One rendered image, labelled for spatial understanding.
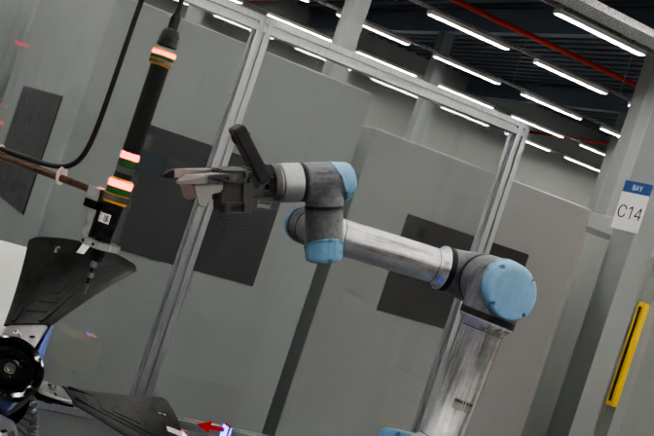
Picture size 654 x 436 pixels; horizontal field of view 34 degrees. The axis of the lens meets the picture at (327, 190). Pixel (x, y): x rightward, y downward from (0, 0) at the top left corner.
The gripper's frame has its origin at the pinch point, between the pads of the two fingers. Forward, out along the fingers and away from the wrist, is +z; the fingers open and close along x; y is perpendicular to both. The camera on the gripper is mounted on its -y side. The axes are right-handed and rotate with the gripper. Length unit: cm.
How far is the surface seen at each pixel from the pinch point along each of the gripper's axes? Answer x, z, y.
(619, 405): 366, -406, 211
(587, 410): 457, -451, 250
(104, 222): -3.7, 13.4, 7.6
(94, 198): -0.4, 14.5, 3.7
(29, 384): -8.7, 27.2, 33.9
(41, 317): 3.4, 23.4, 25.6
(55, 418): 68, 11, 68
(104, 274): 10.1, 10.6, 20.0
